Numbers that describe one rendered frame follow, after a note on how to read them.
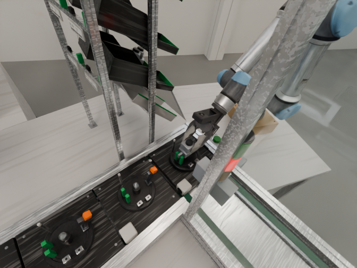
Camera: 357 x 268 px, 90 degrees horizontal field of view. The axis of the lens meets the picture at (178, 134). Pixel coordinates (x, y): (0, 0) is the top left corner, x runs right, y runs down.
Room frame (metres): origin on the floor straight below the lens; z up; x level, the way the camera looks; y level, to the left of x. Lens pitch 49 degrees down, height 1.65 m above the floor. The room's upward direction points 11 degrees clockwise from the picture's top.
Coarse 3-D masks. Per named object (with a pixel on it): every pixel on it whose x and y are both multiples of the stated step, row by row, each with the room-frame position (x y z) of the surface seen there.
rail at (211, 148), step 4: (184, 124) 0.67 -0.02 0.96; (188, 124) 0.68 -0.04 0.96; (184, 128) 0.65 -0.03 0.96; (196, 132) 0.63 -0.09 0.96; (192, 136) 0.61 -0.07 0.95; (196, 136) 0.60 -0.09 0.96; (208, 140) 0.59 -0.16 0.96; (204, 144) 0.56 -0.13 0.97; (208, 144) 0.57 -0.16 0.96; (212, 144) 0.57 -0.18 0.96; (208, 148) 0.53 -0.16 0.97; (212, 148) 0.55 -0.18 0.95; (216, 148) 0.55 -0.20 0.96; (212, 152) 0.52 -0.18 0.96
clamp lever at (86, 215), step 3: (84, 213) 0.13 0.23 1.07; (87, 213) 0.13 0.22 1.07; (90, 213) 0.13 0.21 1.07; (84, 216) 0.12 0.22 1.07; (87, 216) 0.12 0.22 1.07; (90, 216) 0.13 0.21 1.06; (78, 219) 0.11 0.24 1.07; (81, 219) 0.12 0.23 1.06; (84, 219) 0.12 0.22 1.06; (87, 219) 0.12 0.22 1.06; (78, 222) 0.11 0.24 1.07; (84, 222) 0.11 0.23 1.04; (87, 222) 0.12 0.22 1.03; (84, 225) 0.11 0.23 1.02; (87, 225) 0.11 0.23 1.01; (84, 228) 0.10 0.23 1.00
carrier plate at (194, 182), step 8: (168, 144) 0.51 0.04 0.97; (176, 144) 0.52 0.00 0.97; (152, 152) 0.45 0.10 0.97; (160, 152) 0.46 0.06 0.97; (168, 152) 0.47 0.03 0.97; (200, 152) 0.50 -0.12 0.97; (208, 152) 0.51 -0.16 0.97; (152, 160) 0.41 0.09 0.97; (160, 160) 0.42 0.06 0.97; (168, 160) 0.43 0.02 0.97; (160, 168) 0.38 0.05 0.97; (168, 168) 0.39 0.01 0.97; (168, 176) 0.35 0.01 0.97; (176, 176) 0.36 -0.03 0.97; (184, 176) 0.36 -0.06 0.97; (192, 176) 0.37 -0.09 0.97; (176, 184) 0.32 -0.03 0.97; (192, 184) 0.33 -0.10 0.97
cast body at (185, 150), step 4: (184, 140) 0.46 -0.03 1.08; (188, 140) 0.46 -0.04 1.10; (184, 144) 0.44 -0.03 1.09; (188, 144) 0.44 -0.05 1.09; (192, 144) 0.45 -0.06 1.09; (180, 148) 0.44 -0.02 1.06; (184, 148) 0.43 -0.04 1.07; (188, 148) 0.42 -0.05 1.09; (180, 152) 0.43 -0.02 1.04; (184, 152) 0.42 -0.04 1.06; (188, 152) 0.42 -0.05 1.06; (180, 156) 0.42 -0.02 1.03; (184, 156) 0.41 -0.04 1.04
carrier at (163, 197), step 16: (144, 160) 0.40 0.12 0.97; (112, 176) 0.30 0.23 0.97; (128, 176) 0.32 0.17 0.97; (144, 176) 0.32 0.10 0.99; (160, 176) 0.34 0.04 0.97; (96, 192) 0.23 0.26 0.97; (112, 192) 0.24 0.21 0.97; (128, 192) 0.24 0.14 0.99; (144, 192) 0.26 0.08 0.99; (160, 192) 0.27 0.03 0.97; (176, 192) 0.29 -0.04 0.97; (112, 208) 0.18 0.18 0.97; (128, 208) 0.19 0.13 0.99; (144, 208) 0.20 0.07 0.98; (160, 208) 0.22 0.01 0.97; (128, 224) 0.14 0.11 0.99; (144, 224) 0.15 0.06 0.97; (128, 240) 0.10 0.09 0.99
